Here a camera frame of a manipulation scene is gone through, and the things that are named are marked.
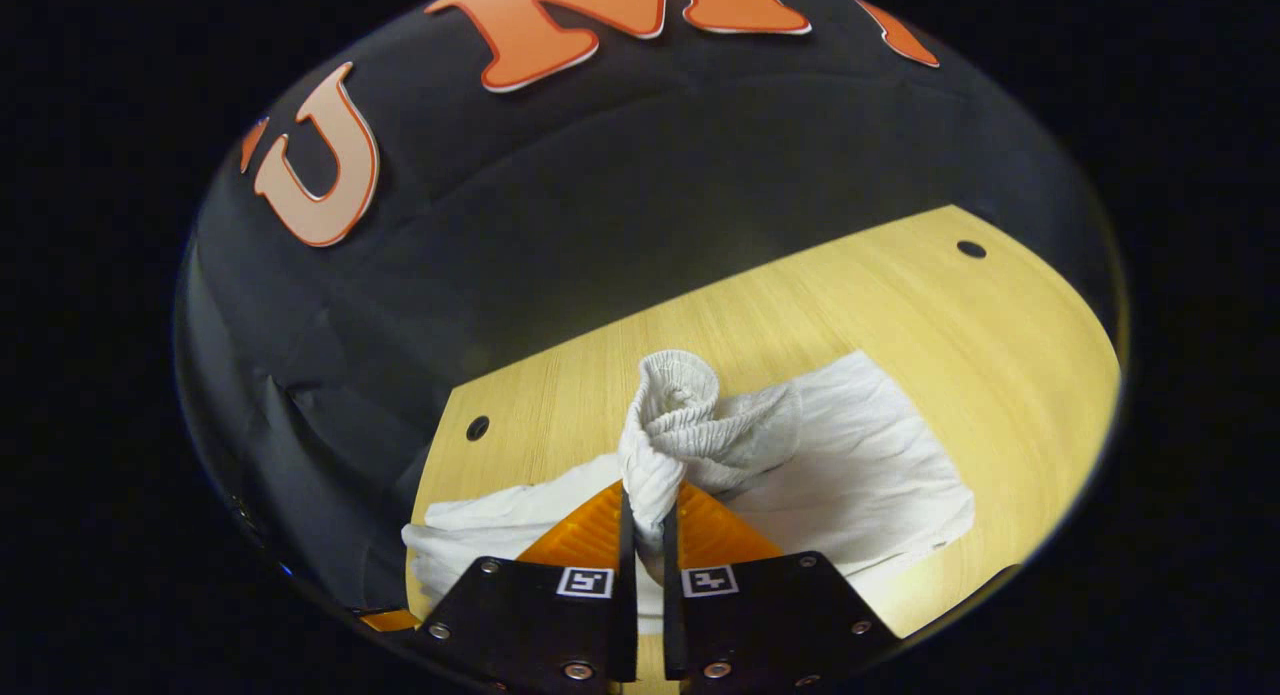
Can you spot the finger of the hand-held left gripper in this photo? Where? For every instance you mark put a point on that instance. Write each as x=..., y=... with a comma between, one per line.
x=392, y=620

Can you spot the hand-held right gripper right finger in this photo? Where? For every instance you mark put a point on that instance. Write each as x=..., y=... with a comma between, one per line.
x=780, y=620

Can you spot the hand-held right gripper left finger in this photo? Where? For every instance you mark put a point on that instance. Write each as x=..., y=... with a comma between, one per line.
x=540, y=625

